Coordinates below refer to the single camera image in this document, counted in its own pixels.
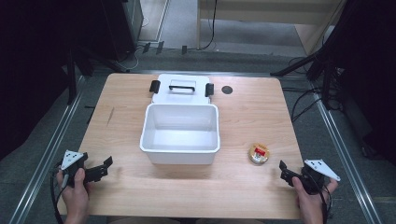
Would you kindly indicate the dark cabinet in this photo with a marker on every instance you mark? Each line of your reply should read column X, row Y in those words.
column 126, row 28

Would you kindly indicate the person's left hand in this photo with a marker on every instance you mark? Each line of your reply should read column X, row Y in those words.
column 74, row 199

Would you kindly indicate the black round table grommet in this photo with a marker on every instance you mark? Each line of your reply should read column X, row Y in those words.
column 227, row 90

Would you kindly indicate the light wooden furniture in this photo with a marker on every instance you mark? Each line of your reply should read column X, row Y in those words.
column 271, row 12

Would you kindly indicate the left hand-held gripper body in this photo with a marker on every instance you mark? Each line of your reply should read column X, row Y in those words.
column 72, row 159

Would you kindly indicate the small black floor bracket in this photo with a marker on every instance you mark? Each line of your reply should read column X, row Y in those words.
column 146, row 47
column 160, row 47
column 184, row 49

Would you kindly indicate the person's right hand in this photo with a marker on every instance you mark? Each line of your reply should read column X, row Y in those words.
column 311, row 203

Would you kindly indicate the black metal stand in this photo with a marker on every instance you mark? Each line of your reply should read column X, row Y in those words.
column 72, row 81

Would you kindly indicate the black tripod stand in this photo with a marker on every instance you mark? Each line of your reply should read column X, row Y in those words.
column 327, row 84

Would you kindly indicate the white plastic storage box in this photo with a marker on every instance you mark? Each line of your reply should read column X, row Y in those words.
column 180, row 137

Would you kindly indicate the metal floor rail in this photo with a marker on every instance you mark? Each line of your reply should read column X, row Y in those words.
column 46, row 155
column 345, row 155

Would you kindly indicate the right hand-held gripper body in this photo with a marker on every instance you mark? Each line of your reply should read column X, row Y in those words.
column 320, row 169

